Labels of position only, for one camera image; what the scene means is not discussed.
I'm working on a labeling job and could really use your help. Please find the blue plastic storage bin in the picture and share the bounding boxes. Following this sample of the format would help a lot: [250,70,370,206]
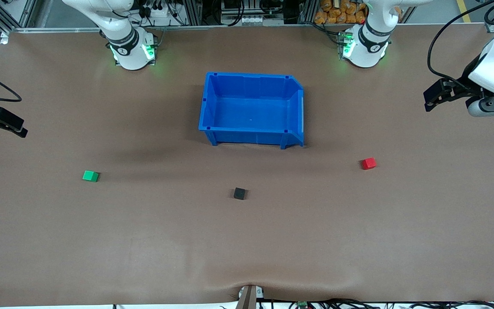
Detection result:
[199,72,305,149]

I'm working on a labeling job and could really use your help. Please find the orange snack bags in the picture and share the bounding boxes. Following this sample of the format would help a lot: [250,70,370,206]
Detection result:
[314,0,403,24]

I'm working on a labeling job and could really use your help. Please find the white power strip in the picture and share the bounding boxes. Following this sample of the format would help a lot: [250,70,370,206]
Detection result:
[138,3,167,27]

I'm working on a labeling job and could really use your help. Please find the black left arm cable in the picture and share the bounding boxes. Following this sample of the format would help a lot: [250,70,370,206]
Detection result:
[427,0,494,89]

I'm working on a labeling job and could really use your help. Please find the black electronics box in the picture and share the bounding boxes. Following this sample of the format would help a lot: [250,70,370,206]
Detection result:
[220,0,285,25]

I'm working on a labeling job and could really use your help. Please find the brown table mat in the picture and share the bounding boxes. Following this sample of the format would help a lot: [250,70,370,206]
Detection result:
[0,24,494,308]

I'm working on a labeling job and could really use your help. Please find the silver table edge rail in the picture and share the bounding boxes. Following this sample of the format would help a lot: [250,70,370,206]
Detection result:
[0,22,494,34]

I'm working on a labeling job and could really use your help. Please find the metal clamp bracket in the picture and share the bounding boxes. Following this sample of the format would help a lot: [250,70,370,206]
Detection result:
[236,285,265,309]

